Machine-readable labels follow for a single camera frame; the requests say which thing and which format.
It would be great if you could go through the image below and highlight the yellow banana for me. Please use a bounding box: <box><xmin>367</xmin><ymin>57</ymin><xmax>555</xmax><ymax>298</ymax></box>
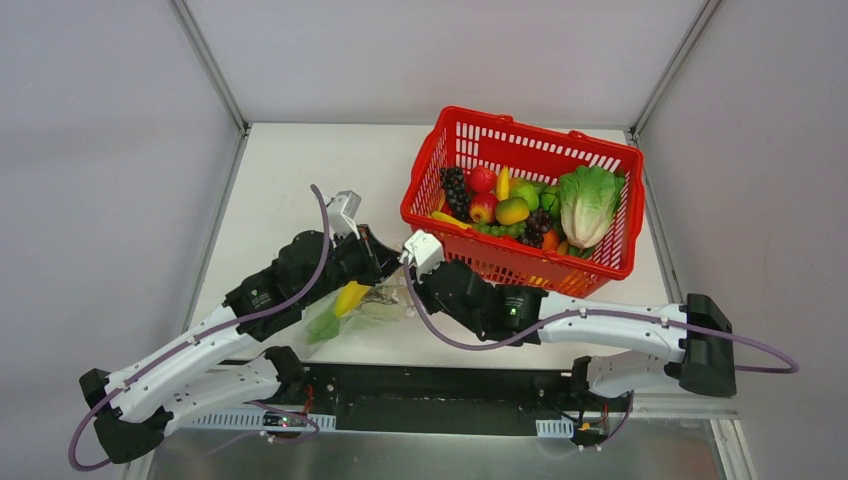
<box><xmin>333</xmin><ymin>281</ymin><xmax>371</xmax><ymax>318</ymax></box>
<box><xmin>495</xmin><ymin>166</ymin><xmax>511</xmax><ymax>201</ymax></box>

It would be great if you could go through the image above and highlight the clear zip top bag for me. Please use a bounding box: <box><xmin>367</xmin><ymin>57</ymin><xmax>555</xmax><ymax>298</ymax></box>
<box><xmin>302</xmin><ymin>271</ymin><xmax>414</xmax><ymax>346</ymax></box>

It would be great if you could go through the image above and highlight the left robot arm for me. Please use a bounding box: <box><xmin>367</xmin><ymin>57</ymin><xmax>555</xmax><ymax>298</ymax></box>
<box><xmin>79</xmin><ymin>225</ymin><xmax>401</xmax><ymax>464</ymax></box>

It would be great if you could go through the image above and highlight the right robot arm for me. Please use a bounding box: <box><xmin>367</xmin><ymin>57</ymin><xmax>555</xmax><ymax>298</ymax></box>
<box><xmin>404</xmin><ymin>260</ymin><xmax>737</xmax><ymax>410</ymax></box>

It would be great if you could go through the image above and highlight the green grape bunch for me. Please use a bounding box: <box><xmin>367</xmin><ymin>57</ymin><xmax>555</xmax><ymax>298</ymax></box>
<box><xmin>472</xmin><ymin>221</ymin><xmax>526</xmax><ymax>240</ymax></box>

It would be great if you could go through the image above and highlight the red apple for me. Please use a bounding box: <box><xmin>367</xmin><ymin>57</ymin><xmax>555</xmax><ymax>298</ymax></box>
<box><xmin>469</xmin><ymin>192</ymin><xmax>499</xmax><ymax>224</ymax></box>

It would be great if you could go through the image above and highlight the dark purple grape bunch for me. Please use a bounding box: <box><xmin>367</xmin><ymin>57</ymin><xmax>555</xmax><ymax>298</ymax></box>
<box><xmin>439</xmin><ymin>166</ymin><xmax>471</xmax><ymax>222</ymax></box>

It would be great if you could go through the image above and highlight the reddish purple grape bunch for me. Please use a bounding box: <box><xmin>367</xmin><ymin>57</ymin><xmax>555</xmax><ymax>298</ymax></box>
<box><xmin>517</xmin><ymin>209</ymin><xmax>555</xmax><ymax>250</ymax></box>

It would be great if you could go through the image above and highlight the orange fruit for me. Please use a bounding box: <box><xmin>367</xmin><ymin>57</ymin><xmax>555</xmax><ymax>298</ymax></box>
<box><xmin>541</xmin><ymin>229</ymin><xmax>561</xmax><ymax>252</ymax></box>

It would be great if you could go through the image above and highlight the red plastic basket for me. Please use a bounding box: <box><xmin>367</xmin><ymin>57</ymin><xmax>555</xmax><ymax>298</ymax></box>
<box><xmin>400</xmin><ymin>105</ymin><xmax>645</xmax><ymax>299</ymax></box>

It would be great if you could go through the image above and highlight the light green lime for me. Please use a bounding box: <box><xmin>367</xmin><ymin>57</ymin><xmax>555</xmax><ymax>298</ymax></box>
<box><xmin>510</xmin><ymin>183</ymin><xmax>540</xmax><ymax>212</ymax></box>

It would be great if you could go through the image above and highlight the dark green pepper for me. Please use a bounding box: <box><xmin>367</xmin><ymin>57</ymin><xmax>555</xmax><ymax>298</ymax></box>
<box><xmin>539</xmin><ymin>185</ymin><xmax>560</xmax><ymax>218</ymax></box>

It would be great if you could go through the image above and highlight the large green lettuce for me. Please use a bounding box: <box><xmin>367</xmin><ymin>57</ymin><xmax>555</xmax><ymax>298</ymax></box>
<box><xmin>558</xmin><ymin>166</ymin><xmax>625</xmax><ymax>249</ymax></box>

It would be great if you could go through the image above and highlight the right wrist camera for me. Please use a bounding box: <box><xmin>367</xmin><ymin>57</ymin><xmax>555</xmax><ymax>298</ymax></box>
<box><xmin>400</xmin><ymin>230</ymin><xmax>445</xmax><ymax>274</ymax></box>

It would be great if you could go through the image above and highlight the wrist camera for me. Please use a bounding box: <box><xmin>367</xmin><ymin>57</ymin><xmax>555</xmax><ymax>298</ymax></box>
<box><xmin>400</xmin><ymin>230</ymin><xmax>445</xmax><ymax>274</ymax></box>
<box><xmin>326</xmin><ymin>190</ymin><xmax>362</xmax><ymax>238</ymax></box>

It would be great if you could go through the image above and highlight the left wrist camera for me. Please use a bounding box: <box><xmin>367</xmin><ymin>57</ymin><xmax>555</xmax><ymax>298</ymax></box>
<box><xmin>326</xmin><ymin>190</ymin><xmax>362</xmax><ymax>238</ymax></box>

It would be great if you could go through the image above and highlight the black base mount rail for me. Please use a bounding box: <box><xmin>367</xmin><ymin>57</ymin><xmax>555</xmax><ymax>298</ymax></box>
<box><xmin>291</xmin><ymin>360</ymin><xmax>598</xmax><ymax>439</ymax></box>

